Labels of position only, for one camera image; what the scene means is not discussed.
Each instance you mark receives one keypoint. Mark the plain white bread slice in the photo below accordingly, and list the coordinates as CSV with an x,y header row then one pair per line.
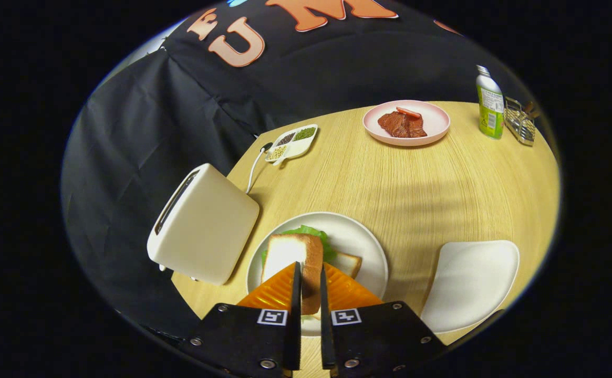
x,y
349,264

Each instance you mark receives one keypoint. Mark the green lettuce leaf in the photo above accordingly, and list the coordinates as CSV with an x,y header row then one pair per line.
x,y
329,249

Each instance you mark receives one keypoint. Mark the toasted white bread slice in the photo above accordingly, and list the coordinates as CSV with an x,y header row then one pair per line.
x,y
290,252

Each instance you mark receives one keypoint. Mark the white toaster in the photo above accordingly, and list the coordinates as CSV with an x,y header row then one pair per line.
x,y
206,226

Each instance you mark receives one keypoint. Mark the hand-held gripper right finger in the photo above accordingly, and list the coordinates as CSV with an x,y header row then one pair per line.
x,y
328,331

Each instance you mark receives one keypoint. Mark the red sausage slice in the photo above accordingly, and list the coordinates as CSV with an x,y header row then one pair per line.
x,y
408,112

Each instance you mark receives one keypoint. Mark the black backdrop cloth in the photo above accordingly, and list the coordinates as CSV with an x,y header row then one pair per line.
x,y
179,105

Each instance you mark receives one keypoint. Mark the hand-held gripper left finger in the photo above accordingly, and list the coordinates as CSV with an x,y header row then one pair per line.
x,y
294,325

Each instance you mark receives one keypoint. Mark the white divided bean dish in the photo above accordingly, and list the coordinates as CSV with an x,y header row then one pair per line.
x,y
300,147

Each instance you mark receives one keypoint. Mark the white round plate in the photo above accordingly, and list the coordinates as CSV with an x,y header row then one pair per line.
x,y
358,236

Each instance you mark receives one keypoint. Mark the white rounded square plate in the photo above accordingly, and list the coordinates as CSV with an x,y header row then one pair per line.
x,y
468,283

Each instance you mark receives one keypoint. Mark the green drink bottle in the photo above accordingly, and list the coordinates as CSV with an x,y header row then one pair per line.
x,y
489,110

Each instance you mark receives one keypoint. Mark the brown meat slice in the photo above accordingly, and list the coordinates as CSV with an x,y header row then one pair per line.
x,y
397,125

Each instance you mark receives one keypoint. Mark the pink plate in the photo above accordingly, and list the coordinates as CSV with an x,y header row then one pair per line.
x,y
437,123

